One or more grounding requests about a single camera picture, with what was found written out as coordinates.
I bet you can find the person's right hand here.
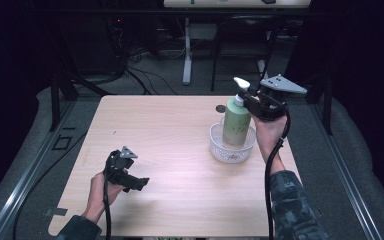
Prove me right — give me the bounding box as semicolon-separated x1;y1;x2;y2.
252;113;290;165

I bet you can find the black floor cable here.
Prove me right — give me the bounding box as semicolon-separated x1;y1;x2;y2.
12;131;88;240

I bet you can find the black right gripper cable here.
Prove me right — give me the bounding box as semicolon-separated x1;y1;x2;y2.
263;105;293;240

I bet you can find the green pump bottle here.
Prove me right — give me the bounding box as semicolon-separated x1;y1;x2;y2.
221;76;253;148

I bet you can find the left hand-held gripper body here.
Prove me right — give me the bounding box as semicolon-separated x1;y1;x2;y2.
103;145;140;186

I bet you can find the aluminium floor rail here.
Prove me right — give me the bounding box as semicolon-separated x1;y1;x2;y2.
0;99;78;240
312;99;384;240

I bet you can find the black metal stand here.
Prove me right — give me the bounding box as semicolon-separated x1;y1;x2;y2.
306;71;335;136
47;68;112;133

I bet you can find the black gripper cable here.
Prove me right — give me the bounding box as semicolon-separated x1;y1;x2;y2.
263;105;293;240
102;176;113;240

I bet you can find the white background desk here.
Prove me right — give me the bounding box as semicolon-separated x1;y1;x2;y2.
162;0;312;86

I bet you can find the black chair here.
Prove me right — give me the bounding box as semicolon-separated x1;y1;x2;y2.
210;14;282;93

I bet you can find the tangle of black cables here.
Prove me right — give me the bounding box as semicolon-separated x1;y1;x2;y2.
105;15;182;96

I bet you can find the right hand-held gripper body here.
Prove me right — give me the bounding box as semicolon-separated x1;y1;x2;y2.
251;73;309;122

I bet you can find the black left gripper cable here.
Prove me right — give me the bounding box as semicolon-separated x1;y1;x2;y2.
102;176;113;240

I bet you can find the white plastic basket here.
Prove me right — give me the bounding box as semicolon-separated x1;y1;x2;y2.
208;122;258;165

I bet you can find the grey tape strip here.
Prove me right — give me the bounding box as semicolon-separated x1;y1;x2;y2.
44;206;69;217

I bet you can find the person's left hand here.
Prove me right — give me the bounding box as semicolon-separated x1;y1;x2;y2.
89;171;128;208

